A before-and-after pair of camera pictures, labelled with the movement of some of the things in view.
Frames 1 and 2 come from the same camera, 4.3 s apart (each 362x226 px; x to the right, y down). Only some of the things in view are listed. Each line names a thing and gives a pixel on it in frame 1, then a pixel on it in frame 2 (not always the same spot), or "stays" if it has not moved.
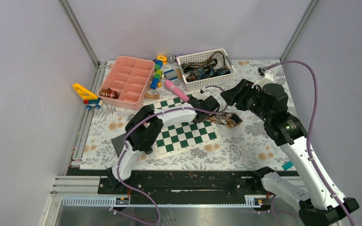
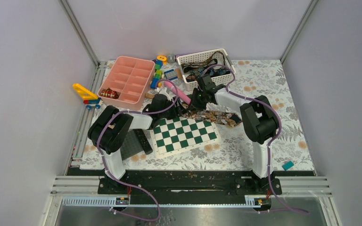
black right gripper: (239, 93) -> (195, 106)
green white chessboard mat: (175, 137) stays
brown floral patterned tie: (228, 119) stays
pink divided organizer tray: (130, 78) stays
